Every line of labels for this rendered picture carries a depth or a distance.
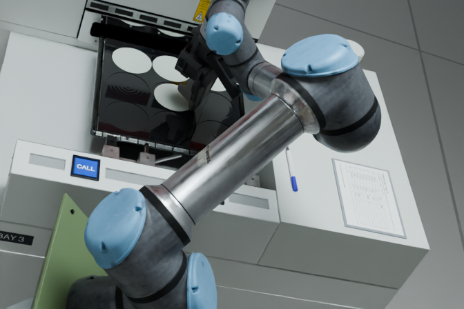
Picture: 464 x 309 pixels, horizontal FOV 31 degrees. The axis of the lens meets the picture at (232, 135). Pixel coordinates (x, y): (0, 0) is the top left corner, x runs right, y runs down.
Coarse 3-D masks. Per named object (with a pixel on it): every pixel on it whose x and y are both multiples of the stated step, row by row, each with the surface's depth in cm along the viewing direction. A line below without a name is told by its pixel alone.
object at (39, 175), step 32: (32, 160) 162; (64, 160) 164; (32, 192) 161; (64, 192) 162; (96, 192) 162; (256, 192) 176; (32, 224) 167; (224, 224) 171; (256, 224) 171; (224, 256) 178; (256, 256) 178
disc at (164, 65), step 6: (156, 60) 208; (162, 60) 209; (168, 60) 210; (174, 60) 211; (156, 66) 206; (162, 66) 207; (168, 66) 208; (174, 66) 209; (162, 72) 205; (168, 72) 206; (174, 72) 207; (168, 78) 205; (174, 78) 205; (180, 78) 206
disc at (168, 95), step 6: (162, 84) 202; (168, 84) 203; (174, 84) 203; (156, 90) 199; (162, 90) 200; (168, 90) 201; (174, 90) 202; (156, 96) 198; (162, 96) 199; (168, 96) 199; (174, 96) 200; (180, 96) 201; (162, 102) 197; (168, 102) 198; (174, 102) 198; (180, 102) 199; (186, 102) 200; (168, 108) 196; (174, 108) 197; (180, 108) 197; (186, 108) 198
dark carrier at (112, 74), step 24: (144, 48) 210; (120, 72) 200; (144, 72) 203; (120, 96) 194; (144, 96) 196; (216, 96) 206; (120, 120) 187; (144, 120) 190; (168, 120) 193; (192, 120) 196; (216, 120) 199; (168, 144) 187; (192, 144) 189
